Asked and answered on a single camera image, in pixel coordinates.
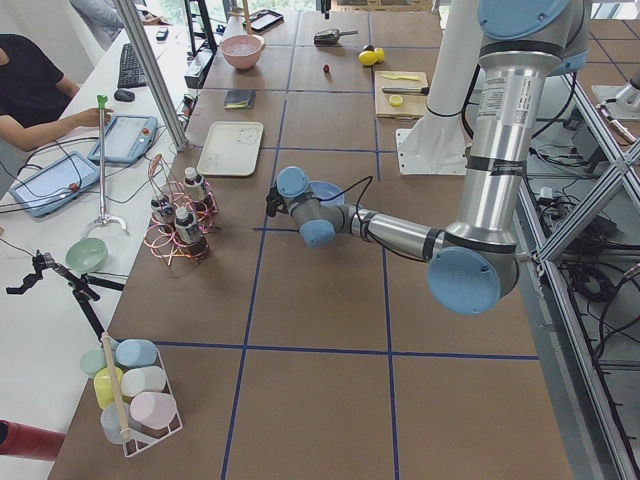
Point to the pink bowl of ice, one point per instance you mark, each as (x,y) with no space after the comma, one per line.
(242,51)

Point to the yellow pastel cup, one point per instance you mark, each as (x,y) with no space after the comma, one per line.
(103,388)

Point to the dark drink bottle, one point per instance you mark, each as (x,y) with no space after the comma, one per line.
(195,188)
(163,213)
(189,232)

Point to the black small tripod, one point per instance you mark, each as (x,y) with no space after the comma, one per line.
(81,286)

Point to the teach pendant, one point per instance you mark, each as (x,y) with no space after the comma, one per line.
(54,186)
(128,137)

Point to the yellow plastic knife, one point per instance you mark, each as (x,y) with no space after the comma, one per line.
(401,77)

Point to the near teach pendant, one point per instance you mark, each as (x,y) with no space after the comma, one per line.
(54,186)

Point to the metal scoop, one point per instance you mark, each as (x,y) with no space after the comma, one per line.
(330,37)

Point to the black keyboard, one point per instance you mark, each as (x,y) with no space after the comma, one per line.
(131,73)

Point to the green small bowl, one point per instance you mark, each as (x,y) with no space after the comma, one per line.
(87,255)

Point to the wooden cutting board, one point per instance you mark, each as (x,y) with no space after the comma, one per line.
(413,107)

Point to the white pastel cup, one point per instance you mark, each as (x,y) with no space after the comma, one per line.
(143,379)

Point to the aluminium frame post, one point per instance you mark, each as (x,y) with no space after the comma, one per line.
(155,81)

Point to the red bottle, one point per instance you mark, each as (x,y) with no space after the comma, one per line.
(29,442)

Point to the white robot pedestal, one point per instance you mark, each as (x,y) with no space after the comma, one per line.
(436,144)

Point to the pink pastel cup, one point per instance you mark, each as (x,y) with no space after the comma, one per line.
(155,410)

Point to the pale blue pastel cup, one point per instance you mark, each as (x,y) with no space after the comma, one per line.
(110,423)

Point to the black computer mouse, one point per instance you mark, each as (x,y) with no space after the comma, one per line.
(124,95)

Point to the white wire cup rack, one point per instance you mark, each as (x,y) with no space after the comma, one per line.
(138,438)

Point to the metal reacher grabber tool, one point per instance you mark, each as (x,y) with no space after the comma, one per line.
(104,218)

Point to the seated person black shirt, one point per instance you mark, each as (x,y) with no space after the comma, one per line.
(34,95)

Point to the yellow lemon oblong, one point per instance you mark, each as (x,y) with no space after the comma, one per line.
(379,54)

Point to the lemon half slice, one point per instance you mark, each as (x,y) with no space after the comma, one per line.
(396,100)

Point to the far teach pendant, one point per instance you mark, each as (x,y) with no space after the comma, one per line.
(128,137)

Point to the blue plate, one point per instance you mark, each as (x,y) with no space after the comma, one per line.
(327,193)

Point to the steel rod black tip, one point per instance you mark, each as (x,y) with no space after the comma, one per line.
(417,91)

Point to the grey folded cloth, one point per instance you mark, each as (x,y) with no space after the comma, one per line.
(239,99)

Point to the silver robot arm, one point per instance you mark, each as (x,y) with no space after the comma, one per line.
(620,101)
(480,114)

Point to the copper wire bottle rack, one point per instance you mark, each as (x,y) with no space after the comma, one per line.
(168,246)

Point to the yellow lemon round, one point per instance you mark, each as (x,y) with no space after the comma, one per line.
(368,58)

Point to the green pastel cup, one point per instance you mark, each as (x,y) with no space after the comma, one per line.
(93,361)

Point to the cream bear tray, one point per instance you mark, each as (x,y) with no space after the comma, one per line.
(231,149)

